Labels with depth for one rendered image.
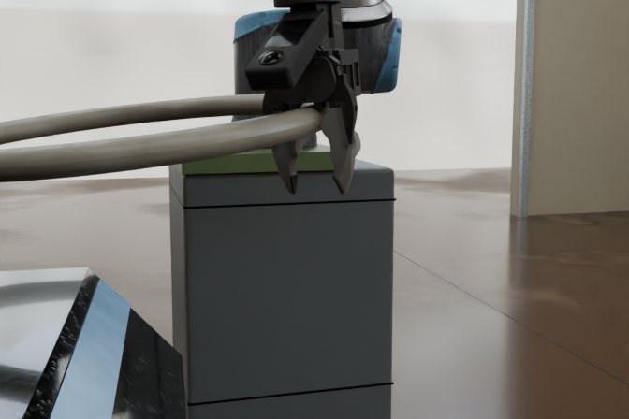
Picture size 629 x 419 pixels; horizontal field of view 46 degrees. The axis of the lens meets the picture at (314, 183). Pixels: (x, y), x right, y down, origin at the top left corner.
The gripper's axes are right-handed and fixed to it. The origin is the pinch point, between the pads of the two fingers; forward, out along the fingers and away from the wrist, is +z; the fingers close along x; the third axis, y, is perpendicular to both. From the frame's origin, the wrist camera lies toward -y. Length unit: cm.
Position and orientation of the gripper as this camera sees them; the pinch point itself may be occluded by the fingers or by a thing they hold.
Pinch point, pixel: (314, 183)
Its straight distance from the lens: 79.0
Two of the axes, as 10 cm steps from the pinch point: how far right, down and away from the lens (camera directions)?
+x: -9.2, 0.1, 3.9
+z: 0.8, 9.8, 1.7
